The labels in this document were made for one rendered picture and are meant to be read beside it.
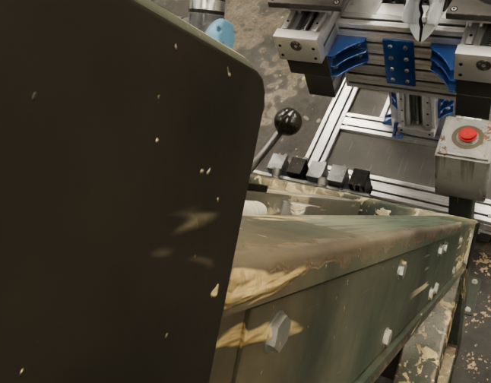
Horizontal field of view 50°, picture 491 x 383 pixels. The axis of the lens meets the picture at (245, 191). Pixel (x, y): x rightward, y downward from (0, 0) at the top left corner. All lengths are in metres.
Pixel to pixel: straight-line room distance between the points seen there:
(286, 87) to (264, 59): 0.27
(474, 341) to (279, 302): 1.89
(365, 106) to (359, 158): 0.28
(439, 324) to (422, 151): 1.06
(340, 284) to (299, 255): 0.08
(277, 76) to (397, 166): 1.02
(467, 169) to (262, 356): 1.15
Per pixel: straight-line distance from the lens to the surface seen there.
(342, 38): 1.62
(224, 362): 0.16
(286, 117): 0.69
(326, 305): 0.24
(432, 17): 0.87
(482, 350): 2.06
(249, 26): 3.26
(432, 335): 1.24
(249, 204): 0.64
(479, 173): 1.31
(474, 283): 2.13
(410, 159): 2.16
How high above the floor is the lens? 1.97
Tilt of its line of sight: 53 degrees down
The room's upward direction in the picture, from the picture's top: 28 degrees counter-clockwise
